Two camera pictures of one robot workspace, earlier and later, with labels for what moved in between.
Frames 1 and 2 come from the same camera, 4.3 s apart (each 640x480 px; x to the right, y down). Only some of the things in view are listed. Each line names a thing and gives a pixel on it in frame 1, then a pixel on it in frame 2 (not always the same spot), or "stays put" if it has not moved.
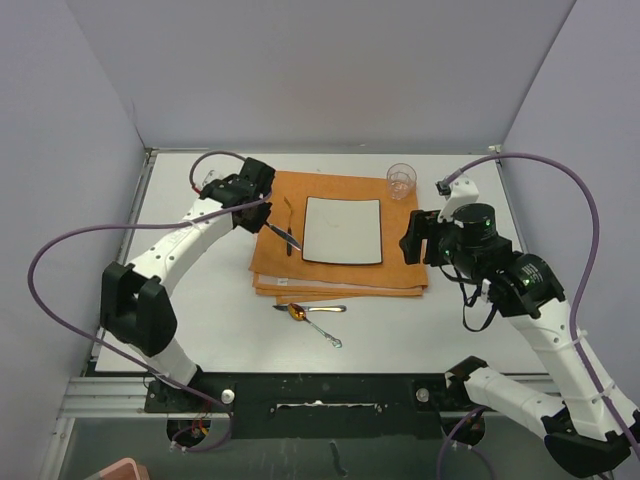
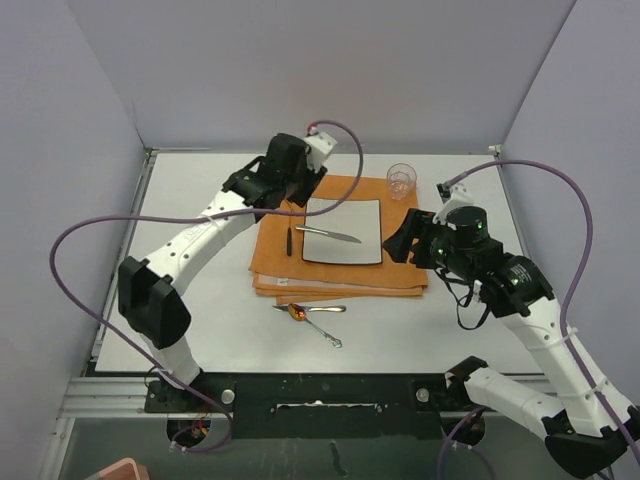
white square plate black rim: [342, 231] stays put
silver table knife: [326, 308] stays put
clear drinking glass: [402, 180] stays put
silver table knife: [288, 237] → [333, 235]
